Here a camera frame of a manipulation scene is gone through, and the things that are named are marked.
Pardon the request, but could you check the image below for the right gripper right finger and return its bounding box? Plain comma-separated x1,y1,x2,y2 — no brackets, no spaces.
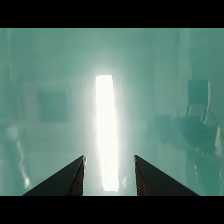
133,154,200,197

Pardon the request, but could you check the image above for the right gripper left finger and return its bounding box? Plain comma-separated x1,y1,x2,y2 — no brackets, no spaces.
22,154,88,197

